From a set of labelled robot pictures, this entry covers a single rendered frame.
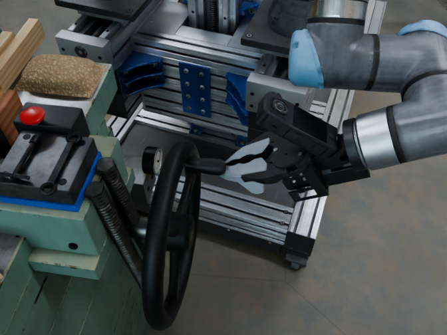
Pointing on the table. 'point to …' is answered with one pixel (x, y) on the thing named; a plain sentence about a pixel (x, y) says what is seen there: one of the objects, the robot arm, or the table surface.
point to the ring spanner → (60, 164)
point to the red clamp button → (32, 115)
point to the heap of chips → (60, 76)
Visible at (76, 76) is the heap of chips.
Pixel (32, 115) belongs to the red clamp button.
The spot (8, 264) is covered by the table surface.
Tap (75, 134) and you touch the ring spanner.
